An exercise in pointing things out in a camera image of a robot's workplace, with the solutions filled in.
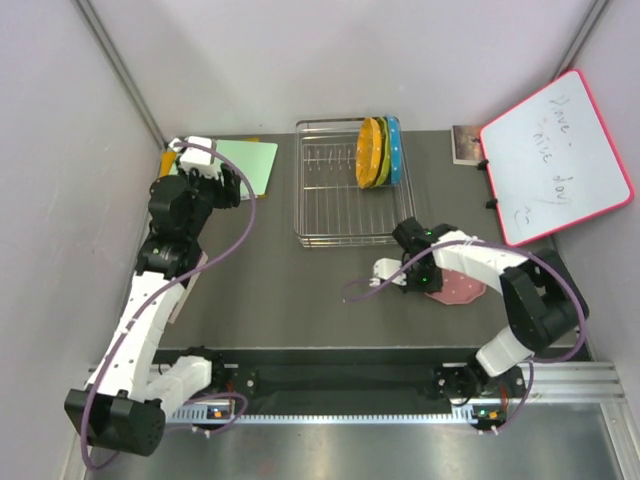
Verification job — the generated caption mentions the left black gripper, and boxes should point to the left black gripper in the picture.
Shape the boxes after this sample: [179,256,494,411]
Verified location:
[174,155,241,238]

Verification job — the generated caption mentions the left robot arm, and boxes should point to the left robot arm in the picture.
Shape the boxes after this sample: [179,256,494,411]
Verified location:
[64,165,248,462]

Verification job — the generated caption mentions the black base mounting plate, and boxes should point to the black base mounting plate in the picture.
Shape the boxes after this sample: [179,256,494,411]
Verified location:
[184,347,525,415]

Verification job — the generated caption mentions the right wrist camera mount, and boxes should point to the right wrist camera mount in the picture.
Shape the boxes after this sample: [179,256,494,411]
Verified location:
[369,258,407,287]

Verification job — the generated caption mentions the treehouse paperback book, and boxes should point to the treehouse paperback book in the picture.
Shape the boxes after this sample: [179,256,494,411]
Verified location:
[168,252,208,324]

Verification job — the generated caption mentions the pink polka dot plate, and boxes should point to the pink polka dot plate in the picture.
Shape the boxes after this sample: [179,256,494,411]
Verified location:
[426,269,486,306]

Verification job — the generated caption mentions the green polka dot plate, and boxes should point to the green polka dot plate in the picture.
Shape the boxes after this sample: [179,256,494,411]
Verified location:
[374,116,391,187]

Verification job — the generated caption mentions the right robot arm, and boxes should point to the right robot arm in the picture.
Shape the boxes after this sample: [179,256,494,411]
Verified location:
[374,217,589,396]

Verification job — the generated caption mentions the orange polka dot plate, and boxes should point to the orange polka dot plate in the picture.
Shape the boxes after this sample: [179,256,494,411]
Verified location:
[355,117,382,189]

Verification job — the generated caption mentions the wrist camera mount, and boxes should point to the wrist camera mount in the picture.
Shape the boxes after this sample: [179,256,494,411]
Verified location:
[369,258,407,287]
[169,135,222,180]

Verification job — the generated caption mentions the blue polka dot plate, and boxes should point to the blue polka dot plate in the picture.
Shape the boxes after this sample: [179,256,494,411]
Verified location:
[386,115,403,185]

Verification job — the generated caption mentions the metal wire dish rack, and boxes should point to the metal wire dish rack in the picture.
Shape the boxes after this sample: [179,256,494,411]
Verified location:
[294,117,415,247]

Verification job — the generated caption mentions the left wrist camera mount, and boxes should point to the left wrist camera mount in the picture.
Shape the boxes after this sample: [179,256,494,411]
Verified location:
[169,135,222,180]

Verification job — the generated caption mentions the white slotted cable duct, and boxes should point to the white slotted cable duct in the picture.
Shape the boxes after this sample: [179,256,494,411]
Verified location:
[167,403,506,425]

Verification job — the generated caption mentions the yellow cutting board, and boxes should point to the yellow cutting board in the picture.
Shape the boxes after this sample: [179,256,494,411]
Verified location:
[159,137,277,198]

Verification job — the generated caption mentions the pink framed whiteboard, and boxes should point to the pink framed whiteboard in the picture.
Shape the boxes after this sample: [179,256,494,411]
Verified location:
[480,69,635,246]

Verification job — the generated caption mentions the light green cutting board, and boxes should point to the light green cutting board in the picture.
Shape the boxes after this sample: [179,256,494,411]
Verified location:
[169,138,279,196]

